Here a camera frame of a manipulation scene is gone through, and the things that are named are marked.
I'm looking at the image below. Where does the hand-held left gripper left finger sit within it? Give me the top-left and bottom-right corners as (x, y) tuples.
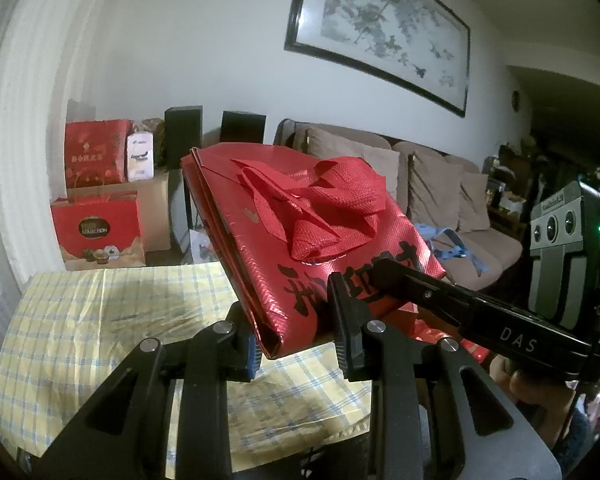
(40, 306), (259, 480)

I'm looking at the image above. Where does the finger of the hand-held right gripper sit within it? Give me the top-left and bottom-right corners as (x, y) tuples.
(375, 257), (477, 332)

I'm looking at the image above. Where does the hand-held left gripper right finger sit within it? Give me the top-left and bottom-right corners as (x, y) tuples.
(327, 272), (563, 480)

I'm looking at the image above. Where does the red square gift box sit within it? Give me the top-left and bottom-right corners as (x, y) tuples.
(395, 304), (420, 336)

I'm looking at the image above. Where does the red tote bag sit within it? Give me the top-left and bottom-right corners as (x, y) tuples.
(181, 142), (448, 361)

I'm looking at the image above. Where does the person's right forearm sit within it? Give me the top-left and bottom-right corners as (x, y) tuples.
(550, 400), (598, 468)

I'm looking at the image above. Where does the person's right hand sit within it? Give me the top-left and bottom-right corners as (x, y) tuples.
(487, 354), (581, 442)

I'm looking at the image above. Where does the brown sofa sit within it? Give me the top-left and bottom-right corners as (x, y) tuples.
(272, 119), (523, 291)

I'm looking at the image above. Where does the cluttered dark cabinet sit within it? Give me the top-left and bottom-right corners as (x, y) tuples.
(482, 132), (536, 241)

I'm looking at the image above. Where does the yellow checked cloth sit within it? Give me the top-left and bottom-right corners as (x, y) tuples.
(0, 262), (376, 461)

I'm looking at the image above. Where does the brown carton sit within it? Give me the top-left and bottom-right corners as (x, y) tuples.
(65, 170), (171, 253)

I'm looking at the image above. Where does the red carton with oval label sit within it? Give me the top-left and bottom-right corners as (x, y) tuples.
(50, 190), (147, 271)

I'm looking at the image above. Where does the black speaker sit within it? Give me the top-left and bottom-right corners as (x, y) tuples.
(220, 110), (267, 146)
(164, 105), (203, 171)

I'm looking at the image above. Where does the white printed box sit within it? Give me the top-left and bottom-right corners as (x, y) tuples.
(126, 132), (156, 182)

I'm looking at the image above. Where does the red patterned gift box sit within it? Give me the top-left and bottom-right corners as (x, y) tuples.
(64, 119), (133, 191)

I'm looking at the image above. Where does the framed ink painting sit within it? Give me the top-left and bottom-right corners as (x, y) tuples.
(284, 0), (471, 118)

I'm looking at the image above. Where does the blue strapped device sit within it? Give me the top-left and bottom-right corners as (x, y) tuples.
(415, 222), (486, 276)

